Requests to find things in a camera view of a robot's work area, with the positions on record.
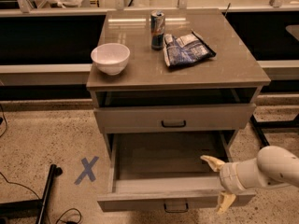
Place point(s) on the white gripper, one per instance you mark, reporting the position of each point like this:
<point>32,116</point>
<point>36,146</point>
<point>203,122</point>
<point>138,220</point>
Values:
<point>229,178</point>

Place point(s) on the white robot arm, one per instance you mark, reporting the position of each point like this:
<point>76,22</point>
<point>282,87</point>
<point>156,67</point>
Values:
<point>272,167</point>

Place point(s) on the grey top drawer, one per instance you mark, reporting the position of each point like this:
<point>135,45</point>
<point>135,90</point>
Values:
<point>173,118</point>

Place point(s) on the grey drawer cabinet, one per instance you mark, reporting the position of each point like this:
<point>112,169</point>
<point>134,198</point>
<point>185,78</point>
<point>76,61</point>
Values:
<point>231,77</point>

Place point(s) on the black stand leg right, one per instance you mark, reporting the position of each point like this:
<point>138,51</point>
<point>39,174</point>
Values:
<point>258,126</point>

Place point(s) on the black stand leg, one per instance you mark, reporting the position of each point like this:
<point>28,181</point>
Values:
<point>258,126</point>
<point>32,208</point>

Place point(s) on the blue tape cross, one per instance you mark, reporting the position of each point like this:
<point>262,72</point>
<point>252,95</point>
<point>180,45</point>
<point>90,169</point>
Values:
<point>87,170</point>

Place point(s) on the blue chip bag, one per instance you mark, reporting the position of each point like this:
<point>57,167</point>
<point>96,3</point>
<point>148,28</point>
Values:
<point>185,50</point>

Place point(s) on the white bowl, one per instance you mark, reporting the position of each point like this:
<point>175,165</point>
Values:
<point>111,58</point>

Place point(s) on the blue silver drink can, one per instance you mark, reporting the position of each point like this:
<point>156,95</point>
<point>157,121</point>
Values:
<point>157,25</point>

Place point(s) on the black stand leg left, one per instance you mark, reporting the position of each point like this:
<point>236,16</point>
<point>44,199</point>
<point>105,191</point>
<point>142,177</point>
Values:
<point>32,208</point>

